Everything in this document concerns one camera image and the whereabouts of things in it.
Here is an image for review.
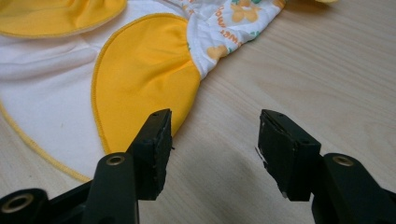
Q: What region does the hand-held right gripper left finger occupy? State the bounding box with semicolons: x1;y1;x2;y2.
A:
81;108;174;224

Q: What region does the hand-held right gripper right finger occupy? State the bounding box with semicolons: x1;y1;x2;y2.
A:
257;108;396;224

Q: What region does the yellow and white baby garment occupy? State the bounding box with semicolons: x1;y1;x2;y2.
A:
0;0;340;184

